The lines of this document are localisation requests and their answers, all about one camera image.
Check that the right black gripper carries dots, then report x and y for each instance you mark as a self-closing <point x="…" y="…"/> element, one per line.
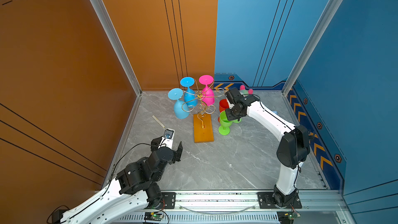
<point x="229" y="117"/>

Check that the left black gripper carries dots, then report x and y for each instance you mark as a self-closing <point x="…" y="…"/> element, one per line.
<point x="177" y="155"/>

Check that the red wine glass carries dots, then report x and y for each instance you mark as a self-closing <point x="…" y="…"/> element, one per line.
<point x="223" y="105"/>

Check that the green wine glass front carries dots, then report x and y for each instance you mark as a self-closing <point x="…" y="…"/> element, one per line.
<point x="224" y="128"/>

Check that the pink wine glass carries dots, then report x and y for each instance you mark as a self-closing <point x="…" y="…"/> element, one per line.
<point x="207" y="93"/>

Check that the blue wine glass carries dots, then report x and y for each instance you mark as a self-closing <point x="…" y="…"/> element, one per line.
<point x="189" y="96"/>
<point x="180" y="109"/>

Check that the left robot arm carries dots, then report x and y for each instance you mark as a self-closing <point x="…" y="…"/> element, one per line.
<point x="133" y="189"/>

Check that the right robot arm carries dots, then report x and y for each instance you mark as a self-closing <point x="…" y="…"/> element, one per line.
<point x="293" y="140"/>

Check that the wooden rack base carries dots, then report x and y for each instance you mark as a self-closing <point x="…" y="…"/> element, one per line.
<point x="203" y="132"/>

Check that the blue wine glass back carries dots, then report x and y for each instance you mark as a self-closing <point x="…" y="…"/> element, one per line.
<point x="189" y="96"/>

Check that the white plush bird toy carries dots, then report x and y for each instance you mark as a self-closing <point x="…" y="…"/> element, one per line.
<point x="244" y="91"/>

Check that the left circuit board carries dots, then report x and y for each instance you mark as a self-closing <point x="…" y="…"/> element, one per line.
<point x="153" y="218"/>

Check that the circuit board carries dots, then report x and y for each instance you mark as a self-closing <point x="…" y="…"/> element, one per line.
<point x="288" y="217"/>
<point x="153" y="218"/>

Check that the right circuit board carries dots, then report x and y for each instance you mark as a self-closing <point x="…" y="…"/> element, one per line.
<point x="288" y="217"/>

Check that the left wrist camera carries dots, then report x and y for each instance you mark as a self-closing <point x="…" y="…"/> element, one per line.
<point x="168" y="137"/>

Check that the gold wire glass rack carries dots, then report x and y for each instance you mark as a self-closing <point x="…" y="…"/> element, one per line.
<point x="197" y="93"/>

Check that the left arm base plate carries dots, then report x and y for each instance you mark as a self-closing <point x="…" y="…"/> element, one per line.
<point x="167" y="201"/>

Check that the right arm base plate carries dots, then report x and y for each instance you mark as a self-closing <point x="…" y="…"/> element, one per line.
<point x="268" y="200"/>

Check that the aluminium front rail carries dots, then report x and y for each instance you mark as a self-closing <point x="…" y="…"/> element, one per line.
<point x="242" y="207"/>

